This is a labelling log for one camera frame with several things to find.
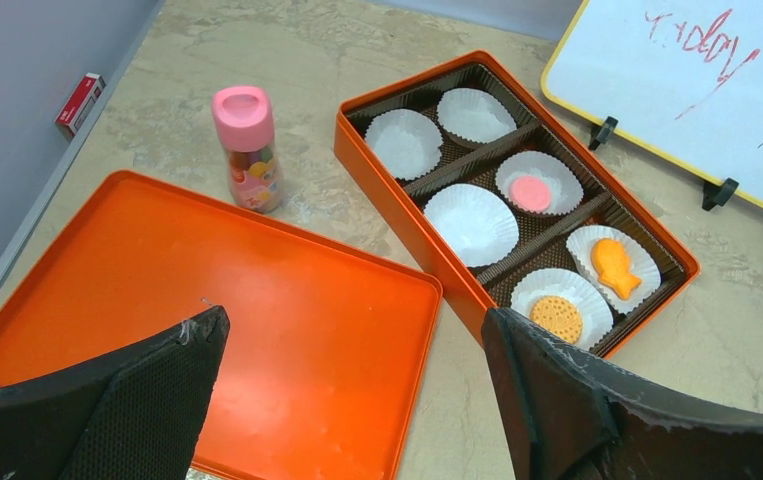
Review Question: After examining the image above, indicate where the orange cookie tin box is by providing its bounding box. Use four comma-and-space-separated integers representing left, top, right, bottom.
334, 50, 700, 356

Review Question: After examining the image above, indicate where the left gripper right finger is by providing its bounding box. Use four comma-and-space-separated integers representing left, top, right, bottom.
482, 308, 763, 479

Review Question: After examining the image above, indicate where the orange tin lid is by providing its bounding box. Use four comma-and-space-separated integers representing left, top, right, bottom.
0, 171, 442, 479

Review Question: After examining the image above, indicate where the orange fish cookie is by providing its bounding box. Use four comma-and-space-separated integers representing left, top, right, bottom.
591, 238, 641, 301

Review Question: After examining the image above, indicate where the white paper cup middle-left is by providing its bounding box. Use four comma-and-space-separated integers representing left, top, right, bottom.
424, 184, 520, 268

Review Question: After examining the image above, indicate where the pink round cookie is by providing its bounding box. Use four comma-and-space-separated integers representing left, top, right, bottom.
508, 175, 552, 213

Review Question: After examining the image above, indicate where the white paper cup near-left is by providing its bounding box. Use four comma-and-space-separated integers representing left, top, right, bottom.
511, 268, 613, 350

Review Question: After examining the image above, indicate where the round patterned biscuit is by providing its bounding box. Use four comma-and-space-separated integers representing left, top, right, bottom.
530, 296, 584, 344

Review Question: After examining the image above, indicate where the white paper cup near-right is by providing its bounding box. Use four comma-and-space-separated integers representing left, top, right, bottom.
566, 225, 661, 314

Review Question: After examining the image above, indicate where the pink cap sprinkle bottle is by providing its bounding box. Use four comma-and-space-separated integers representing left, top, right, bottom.
211, 85, 283, 214

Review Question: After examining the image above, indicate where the black whiteboard foot right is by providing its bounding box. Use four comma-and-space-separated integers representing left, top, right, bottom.
701, 178, 739, 211

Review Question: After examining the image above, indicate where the black whiteboard foot left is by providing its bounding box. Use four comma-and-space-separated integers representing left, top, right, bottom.
588, 116, 619, 151

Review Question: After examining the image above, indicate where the white paper cup middle-right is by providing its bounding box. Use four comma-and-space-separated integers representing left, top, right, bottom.
495, 150, 584, 216

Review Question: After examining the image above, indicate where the small red box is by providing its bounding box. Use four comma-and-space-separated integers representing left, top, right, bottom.
55, 73, 106, 141

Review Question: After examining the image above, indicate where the black whiteboard foot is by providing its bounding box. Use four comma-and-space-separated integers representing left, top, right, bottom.
588, 116, 619, 151
701, 178, 739, 211

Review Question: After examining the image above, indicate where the white paper cup far-left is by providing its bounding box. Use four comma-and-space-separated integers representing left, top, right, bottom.
364, 109, 443, 181

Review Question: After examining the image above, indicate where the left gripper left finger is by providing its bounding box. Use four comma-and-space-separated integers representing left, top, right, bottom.
0, 306, 230, 479

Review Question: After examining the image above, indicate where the white board yellow frame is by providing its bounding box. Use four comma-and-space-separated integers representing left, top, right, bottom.
541, 0, 763, 209

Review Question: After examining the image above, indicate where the white paper cup far-right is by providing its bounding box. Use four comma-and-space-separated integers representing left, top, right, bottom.
437, 88, 518, 147

